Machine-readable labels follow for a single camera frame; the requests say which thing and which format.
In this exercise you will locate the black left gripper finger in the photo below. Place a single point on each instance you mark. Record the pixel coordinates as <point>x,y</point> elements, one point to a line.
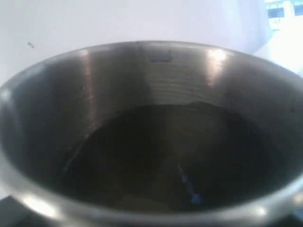
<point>11,212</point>

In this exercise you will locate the stainless steel cup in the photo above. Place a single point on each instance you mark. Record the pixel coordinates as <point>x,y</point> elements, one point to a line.
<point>154,134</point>

